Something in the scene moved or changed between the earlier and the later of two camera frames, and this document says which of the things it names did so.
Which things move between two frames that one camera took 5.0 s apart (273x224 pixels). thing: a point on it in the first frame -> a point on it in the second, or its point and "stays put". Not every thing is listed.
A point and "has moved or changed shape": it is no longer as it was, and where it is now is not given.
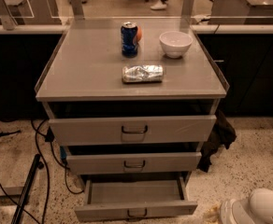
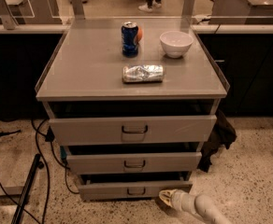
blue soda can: [129, 32] stays put
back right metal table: [247, 5] stays put
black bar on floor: [25, 192] stays put
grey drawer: [136, 198] has moved or changed shape
